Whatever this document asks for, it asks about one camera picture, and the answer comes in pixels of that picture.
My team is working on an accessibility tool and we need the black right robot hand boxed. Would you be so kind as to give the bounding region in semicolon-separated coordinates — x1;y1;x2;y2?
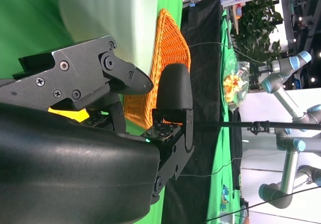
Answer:
0;35;195;224

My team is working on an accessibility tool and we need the yellow donut bread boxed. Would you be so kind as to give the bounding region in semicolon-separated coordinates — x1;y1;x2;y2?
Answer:
47;107;90;123

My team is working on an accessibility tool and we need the pale grey bowl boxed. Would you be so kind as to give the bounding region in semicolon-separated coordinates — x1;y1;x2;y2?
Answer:
57;0;158;70

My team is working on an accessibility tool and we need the orange wicker basket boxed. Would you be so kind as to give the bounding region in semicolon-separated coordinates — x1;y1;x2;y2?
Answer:
123;8;192;131

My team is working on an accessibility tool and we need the green tablecloth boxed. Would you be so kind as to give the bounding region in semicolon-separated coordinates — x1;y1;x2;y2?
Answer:
0;0;184;224

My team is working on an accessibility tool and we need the green cloth with cartoon print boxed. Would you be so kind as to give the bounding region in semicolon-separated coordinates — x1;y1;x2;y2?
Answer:
205;9;243;224

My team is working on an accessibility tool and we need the black backdrop cloth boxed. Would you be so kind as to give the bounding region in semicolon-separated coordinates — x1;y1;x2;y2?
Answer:
162;0;243;224

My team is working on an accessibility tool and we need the black stand pole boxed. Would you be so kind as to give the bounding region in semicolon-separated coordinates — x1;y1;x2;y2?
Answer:
194;120;321;136

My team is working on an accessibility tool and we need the plastic bag of toy food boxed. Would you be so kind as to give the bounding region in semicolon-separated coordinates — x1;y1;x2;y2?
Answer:
222;61;251;113

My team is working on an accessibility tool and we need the green leafy plant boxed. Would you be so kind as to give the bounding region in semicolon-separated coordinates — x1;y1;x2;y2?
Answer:
230;0;284;64

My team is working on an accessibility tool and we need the thin cable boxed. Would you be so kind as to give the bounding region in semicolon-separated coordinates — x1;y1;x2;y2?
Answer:
189;41;267;64
179;158;242;179

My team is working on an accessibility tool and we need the black cable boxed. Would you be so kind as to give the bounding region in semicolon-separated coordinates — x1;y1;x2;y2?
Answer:
205;185;321;224

